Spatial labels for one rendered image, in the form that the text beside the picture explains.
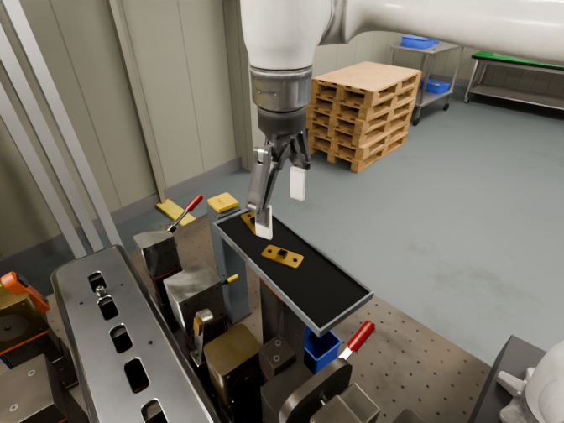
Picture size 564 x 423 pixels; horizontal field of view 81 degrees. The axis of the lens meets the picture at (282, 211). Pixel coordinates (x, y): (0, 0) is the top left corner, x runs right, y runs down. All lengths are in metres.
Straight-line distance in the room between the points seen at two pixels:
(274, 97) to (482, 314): 2.07
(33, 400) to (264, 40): 0.71
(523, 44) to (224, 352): 0.63
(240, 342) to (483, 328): 1.81
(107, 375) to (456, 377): 0.91
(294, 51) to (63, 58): 2.16
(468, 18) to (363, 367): 0.90
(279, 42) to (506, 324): 2.16
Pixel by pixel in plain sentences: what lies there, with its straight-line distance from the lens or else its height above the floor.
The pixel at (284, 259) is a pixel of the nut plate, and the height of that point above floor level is 1.16.
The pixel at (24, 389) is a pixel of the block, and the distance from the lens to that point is 0.82.
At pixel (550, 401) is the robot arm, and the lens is 0.90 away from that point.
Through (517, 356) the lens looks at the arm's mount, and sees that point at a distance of 1.15.
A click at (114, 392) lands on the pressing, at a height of 1.00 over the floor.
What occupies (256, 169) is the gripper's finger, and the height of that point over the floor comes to 1.40.
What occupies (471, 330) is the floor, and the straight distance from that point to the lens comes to 2.26.
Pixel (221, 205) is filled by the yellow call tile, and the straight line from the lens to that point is 0.86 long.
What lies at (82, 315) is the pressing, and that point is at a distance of 0.92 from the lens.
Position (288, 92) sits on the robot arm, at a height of 1.51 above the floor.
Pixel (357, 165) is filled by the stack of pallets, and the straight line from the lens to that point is 3.42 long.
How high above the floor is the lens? 1.64
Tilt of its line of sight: 36 degrees down
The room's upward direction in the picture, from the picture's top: straight up
